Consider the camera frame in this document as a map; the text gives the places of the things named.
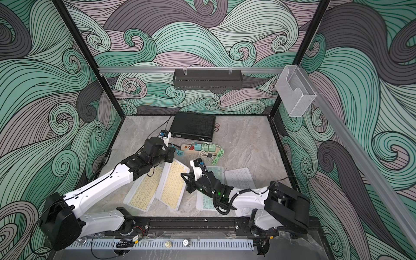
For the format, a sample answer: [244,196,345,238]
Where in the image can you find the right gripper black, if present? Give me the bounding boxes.
[181,173,219,202]

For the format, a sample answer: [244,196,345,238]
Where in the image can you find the yellow keyboard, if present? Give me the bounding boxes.
[156,159,190,211]
[123,166,163,212]

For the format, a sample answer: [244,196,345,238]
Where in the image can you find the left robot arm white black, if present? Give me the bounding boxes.
[39,131,175,251]

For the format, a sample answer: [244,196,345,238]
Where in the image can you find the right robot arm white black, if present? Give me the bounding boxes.
[180,168,310,234]

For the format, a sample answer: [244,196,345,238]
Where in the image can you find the green keyboard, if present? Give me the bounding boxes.
[196,165,225,211]

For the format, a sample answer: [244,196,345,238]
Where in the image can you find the white keyboard far right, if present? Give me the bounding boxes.
[224,168,255,217]

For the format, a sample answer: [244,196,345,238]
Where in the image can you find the wooden power strip green plugs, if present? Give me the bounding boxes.
[180,142,221,154]

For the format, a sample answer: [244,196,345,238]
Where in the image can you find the black flat box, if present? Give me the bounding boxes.
[169,112,216,142]

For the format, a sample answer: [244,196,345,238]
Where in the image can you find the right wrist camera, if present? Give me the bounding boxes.
[190,158,206,180]

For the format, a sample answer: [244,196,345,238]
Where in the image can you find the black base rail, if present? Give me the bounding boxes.
[61,216,322,237]

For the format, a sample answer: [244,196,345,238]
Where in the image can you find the black wall tray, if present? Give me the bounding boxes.
[173,70,243,90]

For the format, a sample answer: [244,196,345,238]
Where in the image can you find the white slotted cable duct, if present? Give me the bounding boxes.
[67,238,254,251]

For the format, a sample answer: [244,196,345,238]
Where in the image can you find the clear acrylic wall holder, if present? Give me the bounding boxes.
[276,65,316,118]

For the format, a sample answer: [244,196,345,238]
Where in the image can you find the aluminium wall rail back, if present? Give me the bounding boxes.
[98,66,284,74]

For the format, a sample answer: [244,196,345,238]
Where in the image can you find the aluminium wall rail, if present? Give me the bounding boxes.
[98,66,284,74]
[299,68,416,249]

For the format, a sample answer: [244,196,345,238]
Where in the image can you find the aluminium wall rail right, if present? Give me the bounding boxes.
[299,68,416,249]

